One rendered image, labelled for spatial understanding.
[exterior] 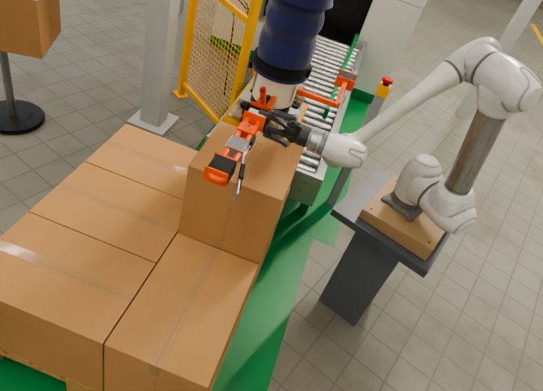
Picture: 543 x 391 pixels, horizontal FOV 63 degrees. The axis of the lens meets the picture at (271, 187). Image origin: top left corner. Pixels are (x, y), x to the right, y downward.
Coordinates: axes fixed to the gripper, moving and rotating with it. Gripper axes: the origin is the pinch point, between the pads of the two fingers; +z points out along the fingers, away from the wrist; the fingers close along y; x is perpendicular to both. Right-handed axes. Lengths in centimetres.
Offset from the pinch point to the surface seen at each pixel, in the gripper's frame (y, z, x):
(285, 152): 28.5, -12.3, 27.3
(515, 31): 22, -167, 343
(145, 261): 68, 26, -25
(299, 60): -17.8, -6.9, 18.4
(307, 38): -26.4, -7.3, 19.0
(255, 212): 39.7, -10.5, -4.3
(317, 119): 70, -19, 138
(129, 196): 68, 50, 5
